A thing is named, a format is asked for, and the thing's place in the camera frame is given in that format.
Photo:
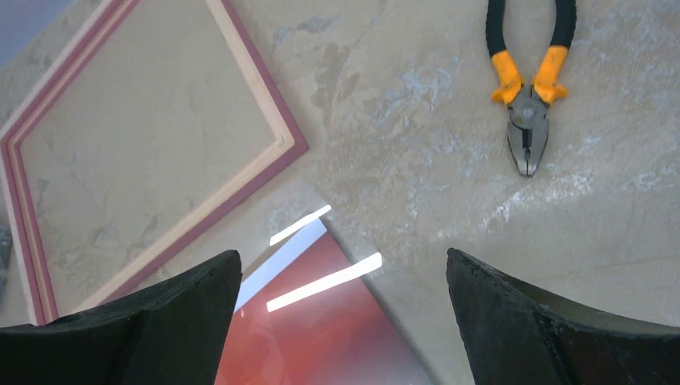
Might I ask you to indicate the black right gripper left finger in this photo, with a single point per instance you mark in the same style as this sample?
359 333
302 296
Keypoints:
170 333

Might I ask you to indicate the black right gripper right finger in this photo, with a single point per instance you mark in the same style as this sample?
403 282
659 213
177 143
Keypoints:
517 333

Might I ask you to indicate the pink wooden picture frame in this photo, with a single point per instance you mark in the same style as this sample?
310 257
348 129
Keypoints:
153 123

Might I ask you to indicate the sunset photo print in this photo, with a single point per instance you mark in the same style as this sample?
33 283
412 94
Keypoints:
304 315

